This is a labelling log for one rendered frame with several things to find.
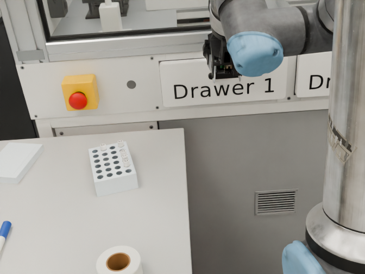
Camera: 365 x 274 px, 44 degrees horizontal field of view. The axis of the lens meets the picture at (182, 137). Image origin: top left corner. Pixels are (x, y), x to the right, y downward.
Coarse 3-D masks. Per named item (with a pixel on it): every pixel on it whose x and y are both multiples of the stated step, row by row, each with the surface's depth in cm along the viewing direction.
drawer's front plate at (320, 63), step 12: (300, 60) 102; (312, 60) 103; (324, 60) 103; (300, 72) 104; (312, 72) 104; (324, 72) 104; (300, 84) 106; (312, 84) 106; (324, 84) 106; (300, 96) 107; (312, 96) 108
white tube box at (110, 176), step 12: (96, 156) 97; (108, 156) 96; (120, 156) 96; (96, 168) 93; (108, 168) 93; (120, 168) 93; (132, 168) 92; (96, 180) 89; (108, 180) 90; (120, 180) 90; (132, 180) 91; (96, 192) 90; (108, 192) 91
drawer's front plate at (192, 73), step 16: (160, 64) 103; (176, 64) 102; (192, 64) 102; (176, 80) 104; (192, 80) 104; (208, 80) 105; (224, 80) 105; (256, 80) 105; (272, 80) 105; (208, 96) 107; (224, 96) 107; (240, 96) 107; (256, 96) 107; (272, 96) 107
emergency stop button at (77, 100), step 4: (76, 92) 100; (72, 96) 100; (76, 96) 100; (80, 96) 100; (84, 96) 101; (68, 100) 101; (72, 100) 100; (76, 100) 100; (80, 100) 100; (84, 100) 101; (72, 104) 101; (76, 104) 101; (80, 104) 101; (84, 104) 101; (76, 108) 101; (80, 108) 101
